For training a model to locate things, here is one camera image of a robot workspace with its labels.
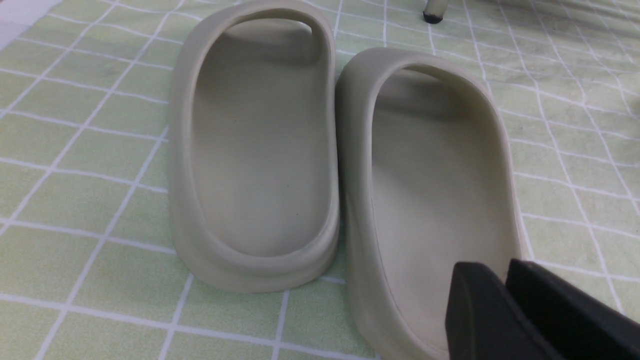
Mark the metal shoe rack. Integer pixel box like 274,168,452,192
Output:
422,0,450,25

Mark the tan left foam slide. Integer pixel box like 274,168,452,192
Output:
167,0,340,293

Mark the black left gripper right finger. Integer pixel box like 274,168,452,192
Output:
506,259,640,360

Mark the tan right foam slide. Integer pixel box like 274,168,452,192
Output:
334,47,527,360

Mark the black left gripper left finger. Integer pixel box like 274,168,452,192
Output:
445,262,563,360

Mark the green checkered floor cloth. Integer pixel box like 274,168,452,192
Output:
0,0,640,360

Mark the tan foam slide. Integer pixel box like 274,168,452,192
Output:
334,47,527,360
167,0,340,293

